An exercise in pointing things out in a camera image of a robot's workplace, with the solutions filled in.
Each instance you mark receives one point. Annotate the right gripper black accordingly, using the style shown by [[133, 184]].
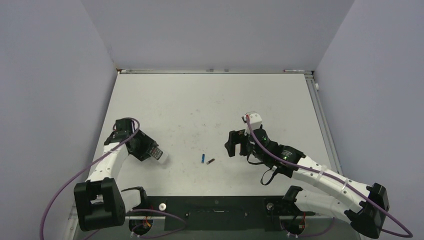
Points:
[[236, 137]]

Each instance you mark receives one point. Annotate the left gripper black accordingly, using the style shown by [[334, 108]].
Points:
[[147, 143]]

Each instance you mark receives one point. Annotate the white remote control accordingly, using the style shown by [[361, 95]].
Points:
[[158, 154]]

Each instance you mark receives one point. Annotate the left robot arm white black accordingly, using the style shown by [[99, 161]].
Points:
[[100, 203]]

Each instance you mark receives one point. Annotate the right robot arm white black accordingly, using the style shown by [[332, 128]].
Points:
[[363, 206]]

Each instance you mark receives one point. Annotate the black orange battery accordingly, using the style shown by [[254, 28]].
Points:
[[210, 161]]

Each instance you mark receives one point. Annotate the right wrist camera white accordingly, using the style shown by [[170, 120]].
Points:
[[255, 120]]

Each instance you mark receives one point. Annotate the aluminium frame rail back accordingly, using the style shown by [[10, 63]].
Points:
[[213, 71]]

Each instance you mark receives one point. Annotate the aluminium frame rail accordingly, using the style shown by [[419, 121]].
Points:
[[323, 124], [213, 71]]

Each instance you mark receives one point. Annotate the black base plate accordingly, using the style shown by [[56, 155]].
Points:
[[221, 213]]

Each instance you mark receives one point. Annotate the aluminium frame rail right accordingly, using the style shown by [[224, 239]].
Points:
[[323, 124]]

